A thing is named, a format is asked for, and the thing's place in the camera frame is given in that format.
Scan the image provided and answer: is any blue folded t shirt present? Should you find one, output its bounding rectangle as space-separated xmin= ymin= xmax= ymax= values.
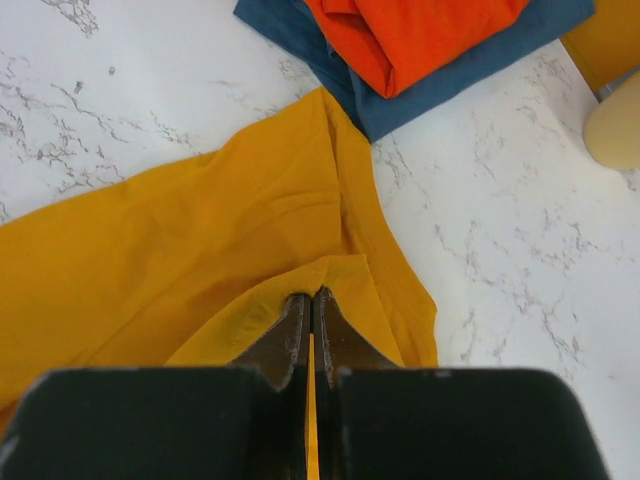
xmin=234 ymin=1 xmax=596 ymax=142

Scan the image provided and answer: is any yellow mug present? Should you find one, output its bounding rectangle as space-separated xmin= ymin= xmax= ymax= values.
xmin=583 ymin=69 xmax=639 ymax=171

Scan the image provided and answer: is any orange folded t shirt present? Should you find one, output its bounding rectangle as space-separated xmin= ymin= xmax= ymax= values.
xmin=306 ymin=0 xmax=528 ymax=98

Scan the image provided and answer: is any orange padded envelope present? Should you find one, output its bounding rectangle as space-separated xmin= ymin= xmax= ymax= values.
xmin=561 ymin=0 xmax=639 ymax=91

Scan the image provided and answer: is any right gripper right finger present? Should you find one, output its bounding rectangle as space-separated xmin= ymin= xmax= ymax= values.
xmin=312 ymin=286 xmax=398 ymax=390

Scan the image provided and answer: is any yellow t shirt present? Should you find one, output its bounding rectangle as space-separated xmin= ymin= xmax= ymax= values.
xmin=1 ymin=88 xmax=437 ymax=479

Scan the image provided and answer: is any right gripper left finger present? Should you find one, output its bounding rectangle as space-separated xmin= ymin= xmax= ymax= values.
xmin=230 ymin=294 xmax=311 ymax=390

